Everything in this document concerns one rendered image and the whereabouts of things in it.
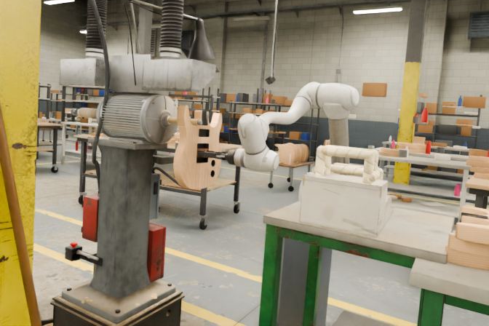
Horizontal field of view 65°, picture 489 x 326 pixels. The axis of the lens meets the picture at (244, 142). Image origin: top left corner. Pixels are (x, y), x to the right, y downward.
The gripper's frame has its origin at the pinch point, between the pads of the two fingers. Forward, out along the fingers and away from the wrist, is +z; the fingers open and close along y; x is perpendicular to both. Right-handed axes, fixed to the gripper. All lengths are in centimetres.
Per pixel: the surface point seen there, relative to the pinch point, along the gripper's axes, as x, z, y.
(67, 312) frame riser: -88, 57, -30
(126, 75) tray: 37, 40, -17
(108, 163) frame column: -10, 48, -18
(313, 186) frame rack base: -5, -70, -28
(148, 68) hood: 38.7, 16.4, -25.7
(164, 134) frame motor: 7.7, 18.8, -8.6
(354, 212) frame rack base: -12, -84, -28
